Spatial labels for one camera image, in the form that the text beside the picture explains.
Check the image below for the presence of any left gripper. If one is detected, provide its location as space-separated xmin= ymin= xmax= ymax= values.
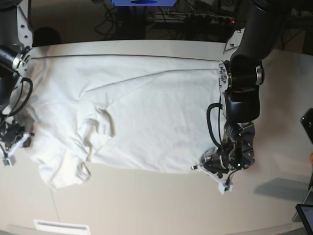
xmin=191 ymin=147 xmax=254 ymax=179

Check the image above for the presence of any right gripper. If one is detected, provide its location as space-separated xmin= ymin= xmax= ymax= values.
xmin=0 ymin=120 xmax=28 ymax=149

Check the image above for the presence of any white T-shirt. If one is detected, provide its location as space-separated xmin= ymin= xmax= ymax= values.
xmin=19 ymin=55 xmax=220 ymax=189

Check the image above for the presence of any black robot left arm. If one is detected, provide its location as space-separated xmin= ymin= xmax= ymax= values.
xmin=192 ymin=0 xmax=293 ymax=181

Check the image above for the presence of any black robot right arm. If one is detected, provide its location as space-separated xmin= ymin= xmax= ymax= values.
xmin=0 ymin=0 xmax=33 ymax=150

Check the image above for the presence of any black phone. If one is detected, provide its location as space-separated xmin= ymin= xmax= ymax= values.
xmin=300 ymin=108 xmax=313 ymax=143

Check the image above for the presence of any black tablet screen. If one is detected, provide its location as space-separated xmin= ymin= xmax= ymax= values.
xmin=295 ymin=204 xmax=313 ymax=235

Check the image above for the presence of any black power strip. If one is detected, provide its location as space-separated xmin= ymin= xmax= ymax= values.
xmin=188 ymin=14 xmax=236 ymax=25

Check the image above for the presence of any blue box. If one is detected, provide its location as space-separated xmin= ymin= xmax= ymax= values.
xmin=110 ymin=0 xmax=176 ymax=7

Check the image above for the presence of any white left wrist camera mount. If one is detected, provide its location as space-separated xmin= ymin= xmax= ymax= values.
xmin=191 ymin=164 xmax=235 ymax=195

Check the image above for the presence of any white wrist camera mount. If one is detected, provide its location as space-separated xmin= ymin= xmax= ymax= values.
xmin=191 ymin=164 xmax=235 ymax=195
xmin=0 ymin=133 xmax=34 ymax=167

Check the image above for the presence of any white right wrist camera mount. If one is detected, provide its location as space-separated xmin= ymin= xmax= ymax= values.
xmin=0 ymin=133 xmax=34 ymax=167

